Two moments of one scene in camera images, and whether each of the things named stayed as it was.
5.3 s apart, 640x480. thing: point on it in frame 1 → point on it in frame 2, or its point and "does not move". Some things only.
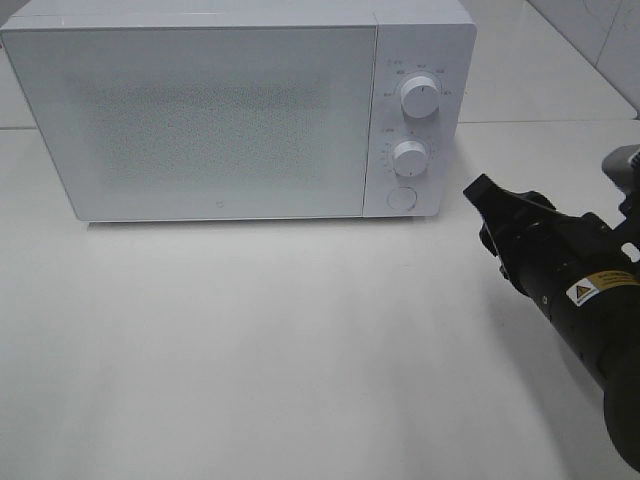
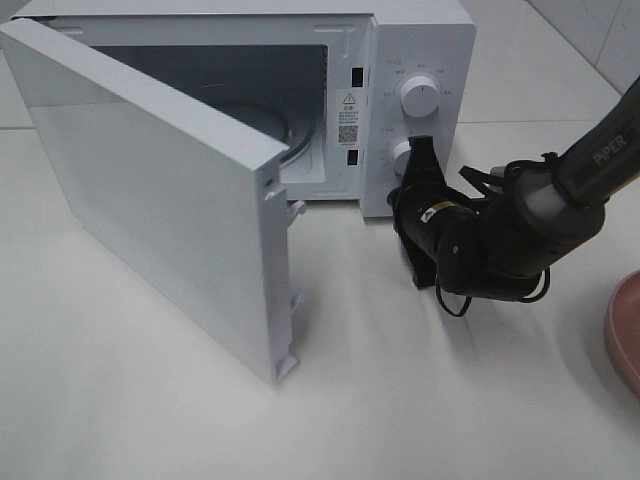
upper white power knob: (420, 97) does not move
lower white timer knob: (410, 159) does not move
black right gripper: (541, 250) → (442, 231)
